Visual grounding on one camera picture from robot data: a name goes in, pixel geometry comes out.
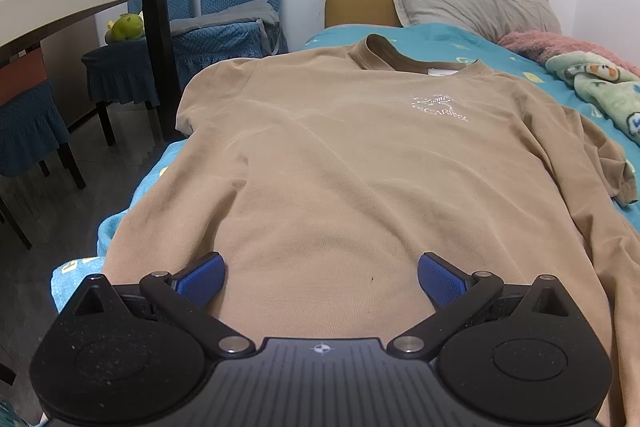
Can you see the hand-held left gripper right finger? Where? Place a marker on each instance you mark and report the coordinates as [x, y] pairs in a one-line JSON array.
[[440, 278]]

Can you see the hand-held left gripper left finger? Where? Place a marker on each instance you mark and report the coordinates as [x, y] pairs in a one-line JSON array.
[[202, 277]]

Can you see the tan long-sleeve shirt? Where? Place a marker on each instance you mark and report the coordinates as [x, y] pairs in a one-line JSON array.
[[350, 167]]

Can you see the green printed blanket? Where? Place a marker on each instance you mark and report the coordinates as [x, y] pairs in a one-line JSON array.
[[597, 82]]

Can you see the pink fuzzy blanket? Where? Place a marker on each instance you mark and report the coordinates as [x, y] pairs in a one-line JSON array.
[[545, 42]]

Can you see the grey folded cloth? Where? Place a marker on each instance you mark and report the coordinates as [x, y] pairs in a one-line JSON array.
[[227, 17]]

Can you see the green plush toy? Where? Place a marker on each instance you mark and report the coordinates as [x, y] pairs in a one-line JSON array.
[[126, 27]]

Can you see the grey pillow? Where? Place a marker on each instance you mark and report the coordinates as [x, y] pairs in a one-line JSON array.
[[475, 2]]

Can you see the tan headboard cushion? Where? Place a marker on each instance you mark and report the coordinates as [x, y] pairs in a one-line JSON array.
[[357, 2]]

